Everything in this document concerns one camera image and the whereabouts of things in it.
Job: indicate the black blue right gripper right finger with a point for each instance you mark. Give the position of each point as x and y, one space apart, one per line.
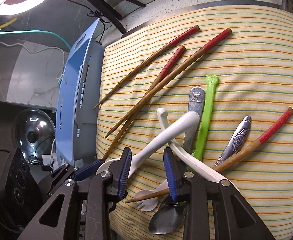
234 218

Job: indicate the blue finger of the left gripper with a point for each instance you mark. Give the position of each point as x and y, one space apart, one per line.
89 171

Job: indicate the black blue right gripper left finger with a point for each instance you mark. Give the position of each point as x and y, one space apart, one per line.
60 216

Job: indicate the steel spoon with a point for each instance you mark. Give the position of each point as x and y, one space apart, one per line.
170 215

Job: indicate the white plastic spoon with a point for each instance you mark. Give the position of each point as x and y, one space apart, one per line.
200 168

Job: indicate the white ceramic spoon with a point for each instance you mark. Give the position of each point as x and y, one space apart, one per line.
185 122

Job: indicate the green plastic spoon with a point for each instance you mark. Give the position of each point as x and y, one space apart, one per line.
212 82

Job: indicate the blue plastic drainer basket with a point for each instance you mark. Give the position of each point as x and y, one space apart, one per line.
76 114

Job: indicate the yellow striped cloth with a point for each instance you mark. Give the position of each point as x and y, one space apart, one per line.
255 70

